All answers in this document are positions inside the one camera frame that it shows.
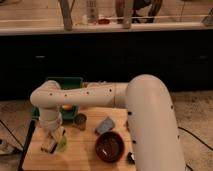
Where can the black and white brush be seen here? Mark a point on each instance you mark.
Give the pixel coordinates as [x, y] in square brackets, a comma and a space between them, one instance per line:
[130, 158]

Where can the green plastic tray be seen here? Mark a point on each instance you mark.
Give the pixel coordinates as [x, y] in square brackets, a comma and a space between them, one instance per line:
[52, 95]

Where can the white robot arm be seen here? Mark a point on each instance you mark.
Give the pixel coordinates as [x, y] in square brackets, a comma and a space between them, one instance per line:
[151, 116]

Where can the wooden post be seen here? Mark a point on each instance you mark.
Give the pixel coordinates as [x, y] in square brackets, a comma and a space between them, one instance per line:
[65, 11]
[127, 15]

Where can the red object on shelf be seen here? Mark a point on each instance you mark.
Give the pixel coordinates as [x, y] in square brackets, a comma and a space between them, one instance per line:
[103, 21]

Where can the wooden post left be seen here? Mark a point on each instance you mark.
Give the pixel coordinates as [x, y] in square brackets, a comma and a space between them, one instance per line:
[65, 11]

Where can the dark brown wooden bowl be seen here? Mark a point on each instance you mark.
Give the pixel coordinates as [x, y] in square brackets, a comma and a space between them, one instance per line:
[110, 147]

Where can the wooden post right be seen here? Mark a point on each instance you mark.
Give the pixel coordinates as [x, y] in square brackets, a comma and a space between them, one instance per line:
[127, 15]

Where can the grey blue sponge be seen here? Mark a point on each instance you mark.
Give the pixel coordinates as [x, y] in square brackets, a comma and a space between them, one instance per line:
[106, 125]

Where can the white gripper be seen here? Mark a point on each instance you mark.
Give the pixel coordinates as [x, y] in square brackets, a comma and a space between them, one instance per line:
[49, 144]

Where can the green plastic cup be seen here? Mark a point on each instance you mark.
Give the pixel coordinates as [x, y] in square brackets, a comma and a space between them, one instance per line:
[62, 144]

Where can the orange ball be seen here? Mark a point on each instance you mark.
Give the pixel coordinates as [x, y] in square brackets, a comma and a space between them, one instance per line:
[67, 107]

